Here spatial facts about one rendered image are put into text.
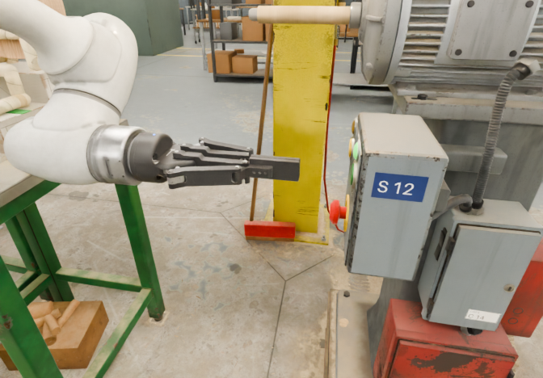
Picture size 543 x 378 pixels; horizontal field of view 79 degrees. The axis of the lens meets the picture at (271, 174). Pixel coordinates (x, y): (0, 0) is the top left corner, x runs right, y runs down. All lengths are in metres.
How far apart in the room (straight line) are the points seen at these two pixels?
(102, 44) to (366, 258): 0.51
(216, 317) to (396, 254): 1.24
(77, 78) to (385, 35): 0.48
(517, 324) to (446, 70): 0.65
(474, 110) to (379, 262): 0.32
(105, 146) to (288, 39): 1.23
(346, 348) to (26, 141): 1.03
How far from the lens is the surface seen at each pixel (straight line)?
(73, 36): 0.59
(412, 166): 0.43
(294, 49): 1.62
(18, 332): 1.01
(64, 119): 0.57
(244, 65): 5.77
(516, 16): 0.64
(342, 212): 0.54
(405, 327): 0.88
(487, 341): 0.94
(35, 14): 0.57
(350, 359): 1.20
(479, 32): 0.62
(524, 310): 1.01
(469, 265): 0.74
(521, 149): 0.76
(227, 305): 1.68
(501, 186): 0.78
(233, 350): 1.55
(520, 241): 0.73
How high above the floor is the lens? 1.28
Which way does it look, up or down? 28 degrees down
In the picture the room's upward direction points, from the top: straight up
